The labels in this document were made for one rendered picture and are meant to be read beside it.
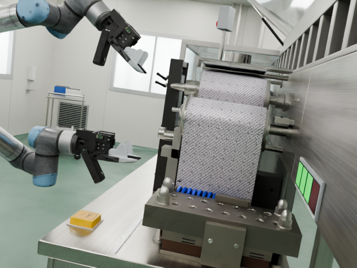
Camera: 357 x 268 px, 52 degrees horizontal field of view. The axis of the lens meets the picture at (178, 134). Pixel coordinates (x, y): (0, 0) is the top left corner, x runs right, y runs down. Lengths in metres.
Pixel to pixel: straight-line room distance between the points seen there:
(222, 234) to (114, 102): 6.25
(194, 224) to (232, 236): 0.10
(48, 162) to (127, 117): 5.80
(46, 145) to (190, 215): 0.53
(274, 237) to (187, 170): 0.34
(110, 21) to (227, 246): 0.75
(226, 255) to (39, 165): 0.66
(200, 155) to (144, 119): 5.83
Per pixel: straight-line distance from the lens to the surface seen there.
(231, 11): 1.73
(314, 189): 0.72
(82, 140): 1.21
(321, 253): 1.37
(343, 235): 0.55
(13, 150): 1.32
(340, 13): 0.92
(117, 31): 1.19
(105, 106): 7.15
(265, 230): 0.96
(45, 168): 1.26
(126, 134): 7.05
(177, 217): 0.97
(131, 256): 1.00
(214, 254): 0.97
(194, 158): 1.12
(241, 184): 1.13
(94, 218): 1.14
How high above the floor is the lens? 1.35
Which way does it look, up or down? 8 degrees down
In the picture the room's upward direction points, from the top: 8 degrees clockwise
